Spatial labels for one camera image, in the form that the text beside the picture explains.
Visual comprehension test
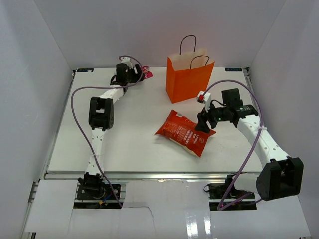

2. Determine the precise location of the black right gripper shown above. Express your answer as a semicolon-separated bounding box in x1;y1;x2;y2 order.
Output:
194;100;230;134

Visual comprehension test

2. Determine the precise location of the red candy wrapper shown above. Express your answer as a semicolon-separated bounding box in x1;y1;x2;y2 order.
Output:
142;66;153;79

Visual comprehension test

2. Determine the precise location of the large red chips bag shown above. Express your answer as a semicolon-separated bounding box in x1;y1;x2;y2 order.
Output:
155;110;216;158

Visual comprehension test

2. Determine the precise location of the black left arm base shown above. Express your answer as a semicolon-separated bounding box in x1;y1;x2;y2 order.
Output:
77;172;116;201

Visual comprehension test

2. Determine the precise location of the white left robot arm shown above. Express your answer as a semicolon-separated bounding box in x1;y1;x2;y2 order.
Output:
79;63;145;199

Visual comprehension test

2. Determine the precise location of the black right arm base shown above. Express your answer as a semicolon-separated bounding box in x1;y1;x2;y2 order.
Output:
203;173;256;208

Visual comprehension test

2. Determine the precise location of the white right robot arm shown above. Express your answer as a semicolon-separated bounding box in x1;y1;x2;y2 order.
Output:
195;88;304;201

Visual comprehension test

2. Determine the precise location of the orange paper bag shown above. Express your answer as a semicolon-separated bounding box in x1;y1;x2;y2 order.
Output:
165;35;215;104

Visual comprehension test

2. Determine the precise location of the white front cover board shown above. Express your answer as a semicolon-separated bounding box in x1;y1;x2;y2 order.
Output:
25;180;311;239

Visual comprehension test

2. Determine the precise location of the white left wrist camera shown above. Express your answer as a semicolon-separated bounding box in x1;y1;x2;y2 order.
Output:
120;56;134;69

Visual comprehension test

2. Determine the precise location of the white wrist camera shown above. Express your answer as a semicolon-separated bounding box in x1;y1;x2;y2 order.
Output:
120;56;134;69
196;91;212;112

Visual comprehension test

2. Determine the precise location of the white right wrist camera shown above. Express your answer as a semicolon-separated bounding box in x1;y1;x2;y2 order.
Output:
196;91;212;112

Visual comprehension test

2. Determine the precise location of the aluminium front table rail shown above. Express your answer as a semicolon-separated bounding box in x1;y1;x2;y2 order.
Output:
29;171;282;207

